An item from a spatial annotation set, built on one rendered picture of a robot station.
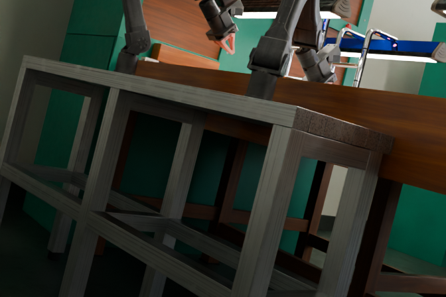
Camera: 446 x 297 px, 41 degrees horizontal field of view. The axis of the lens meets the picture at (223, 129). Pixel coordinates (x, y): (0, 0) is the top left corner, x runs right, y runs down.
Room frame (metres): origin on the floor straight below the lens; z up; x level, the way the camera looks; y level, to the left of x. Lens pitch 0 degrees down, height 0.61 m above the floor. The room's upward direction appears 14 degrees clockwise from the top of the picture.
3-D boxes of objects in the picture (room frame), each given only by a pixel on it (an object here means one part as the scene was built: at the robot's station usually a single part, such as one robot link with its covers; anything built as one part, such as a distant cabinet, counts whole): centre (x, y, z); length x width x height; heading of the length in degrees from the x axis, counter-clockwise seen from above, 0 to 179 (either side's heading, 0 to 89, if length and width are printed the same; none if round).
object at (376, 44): (2.48, -0.54, 1.08); 0.62 x 0.08 x 0.07; 37
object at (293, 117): (1.78, -0.05, 0.65); 1.20 x 0.90 x 0.04; 42
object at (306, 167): (2.92, 0.11, 0.42); 1.36 x 0.55 x 0.84; 127
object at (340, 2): (2.14, -0.09, 1.08); 0.62 x 0.08 x 0.07; 37
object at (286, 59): (1.39, -0.06, 0.77); 0.09 x 0.06 x 0.06; 72
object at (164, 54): (2.46, 0.22, 0.83); 0.30 x 0.06 x 0.07; 127
